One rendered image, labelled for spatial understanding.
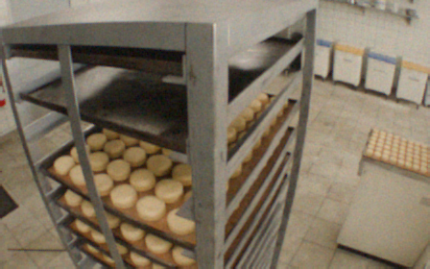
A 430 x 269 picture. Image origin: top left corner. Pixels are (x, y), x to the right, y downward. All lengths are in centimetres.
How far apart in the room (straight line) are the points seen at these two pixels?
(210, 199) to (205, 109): 11
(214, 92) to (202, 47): 4
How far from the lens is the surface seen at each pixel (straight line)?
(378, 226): 226
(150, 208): 52
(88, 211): 68
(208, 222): 39
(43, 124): 70
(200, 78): 29
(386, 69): 550
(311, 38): 88
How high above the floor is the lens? 186
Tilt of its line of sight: 28 degrees down
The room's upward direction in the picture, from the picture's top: straight up
